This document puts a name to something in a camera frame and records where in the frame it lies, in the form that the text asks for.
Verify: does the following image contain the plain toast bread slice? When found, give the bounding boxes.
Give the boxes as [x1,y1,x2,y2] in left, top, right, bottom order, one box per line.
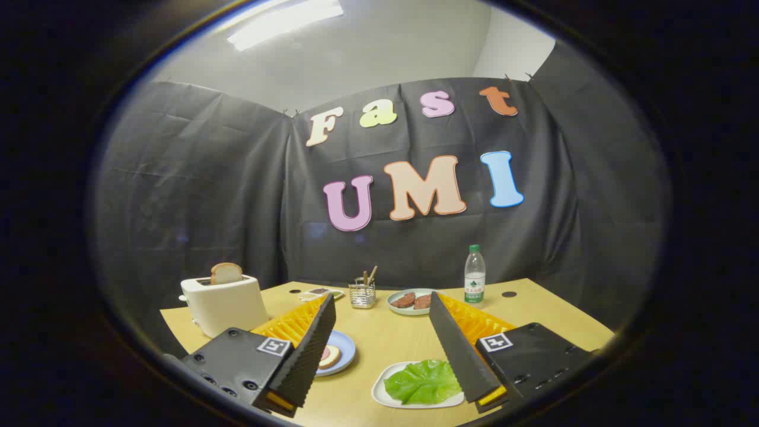
[210,263,244,286]

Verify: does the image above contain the white condiment tray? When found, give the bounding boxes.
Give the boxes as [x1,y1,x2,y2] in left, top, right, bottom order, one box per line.
[298,288,345,302]

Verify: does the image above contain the blue plate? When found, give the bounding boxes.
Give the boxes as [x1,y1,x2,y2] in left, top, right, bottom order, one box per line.
[314,330,356,377]

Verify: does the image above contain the pale green plate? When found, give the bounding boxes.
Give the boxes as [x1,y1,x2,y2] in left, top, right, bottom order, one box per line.
[387,288,438,316]

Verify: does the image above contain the white toaster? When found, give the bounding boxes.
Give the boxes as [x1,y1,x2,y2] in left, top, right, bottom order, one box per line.
[179,275,270,339]

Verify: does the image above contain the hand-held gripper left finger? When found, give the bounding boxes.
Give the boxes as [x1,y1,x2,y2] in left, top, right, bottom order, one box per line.
[178,294,337,419]

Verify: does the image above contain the white plate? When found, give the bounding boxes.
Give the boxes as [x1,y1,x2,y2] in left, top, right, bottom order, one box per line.
[372,361,465,409]

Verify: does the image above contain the ceiling light panel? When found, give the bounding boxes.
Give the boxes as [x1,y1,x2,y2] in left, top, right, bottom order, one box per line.
[227,0,345,52]

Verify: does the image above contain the clear plastic water bottle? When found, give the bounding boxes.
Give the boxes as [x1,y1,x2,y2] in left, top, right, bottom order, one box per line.
[464,244,486,304]

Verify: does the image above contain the green lettuce leaf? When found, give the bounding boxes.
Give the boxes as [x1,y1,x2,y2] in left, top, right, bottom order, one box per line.
[384,359,462,405]

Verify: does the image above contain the black backdrop cloth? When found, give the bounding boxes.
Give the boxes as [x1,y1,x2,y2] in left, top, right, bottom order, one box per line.
[92,39,671,356]

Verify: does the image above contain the wire mesh holder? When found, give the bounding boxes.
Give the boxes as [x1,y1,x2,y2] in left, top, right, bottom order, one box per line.
[349,283,377,309]

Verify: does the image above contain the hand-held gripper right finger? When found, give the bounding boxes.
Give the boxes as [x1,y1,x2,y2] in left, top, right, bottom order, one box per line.
[428,291,597,415]

